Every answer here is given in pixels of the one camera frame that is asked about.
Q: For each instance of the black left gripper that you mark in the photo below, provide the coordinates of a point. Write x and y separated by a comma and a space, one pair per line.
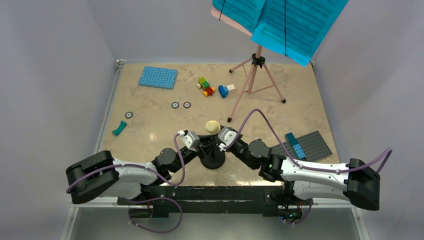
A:
195, 153

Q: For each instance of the beige toy microphone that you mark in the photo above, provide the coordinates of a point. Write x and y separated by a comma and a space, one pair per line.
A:
213, 127

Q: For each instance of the blue sheet music page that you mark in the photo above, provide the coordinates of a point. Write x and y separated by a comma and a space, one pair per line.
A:
296, 28
244, 12

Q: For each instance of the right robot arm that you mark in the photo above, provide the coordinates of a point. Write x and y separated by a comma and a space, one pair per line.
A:
354, 182

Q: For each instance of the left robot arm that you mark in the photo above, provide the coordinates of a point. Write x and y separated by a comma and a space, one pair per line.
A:
102, 175

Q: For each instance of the round marker sticker right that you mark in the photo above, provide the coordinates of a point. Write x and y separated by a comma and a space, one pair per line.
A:
187, 105

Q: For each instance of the blue bricks on grey plate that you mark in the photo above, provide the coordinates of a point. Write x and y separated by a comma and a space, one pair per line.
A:
295, 145

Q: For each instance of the blue and white brick stack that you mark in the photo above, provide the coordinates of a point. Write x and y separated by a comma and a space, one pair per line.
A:
225, 90

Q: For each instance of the round marker sticker left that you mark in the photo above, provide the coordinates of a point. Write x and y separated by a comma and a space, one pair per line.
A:
128, 115

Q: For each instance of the teal curved block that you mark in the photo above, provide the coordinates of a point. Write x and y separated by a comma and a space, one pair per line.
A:
120, 128

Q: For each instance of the colourful toy brick car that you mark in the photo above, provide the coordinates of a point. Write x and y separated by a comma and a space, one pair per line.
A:
203, 84

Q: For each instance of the grey brick baseplate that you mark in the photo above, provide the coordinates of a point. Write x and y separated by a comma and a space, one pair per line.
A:
313, 145

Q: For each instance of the light blue brick baseplate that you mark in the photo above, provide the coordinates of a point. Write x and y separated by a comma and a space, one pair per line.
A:
158, 77

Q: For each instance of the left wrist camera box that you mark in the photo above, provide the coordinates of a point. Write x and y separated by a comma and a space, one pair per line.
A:
189, 138

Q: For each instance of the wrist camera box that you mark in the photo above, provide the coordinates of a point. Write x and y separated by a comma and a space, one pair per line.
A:
189, 138
226, 136

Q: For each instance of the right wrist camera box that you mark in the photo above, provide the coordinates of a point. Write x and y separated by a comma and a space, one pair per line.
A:
226, 136

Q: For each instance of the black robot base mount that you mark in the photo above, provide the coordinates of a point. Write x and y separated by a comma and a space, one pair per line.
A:
268, 201

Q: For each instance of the aluminium frame rail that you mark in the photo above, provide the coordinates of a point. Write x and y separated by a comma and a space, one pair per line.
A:
74, 210

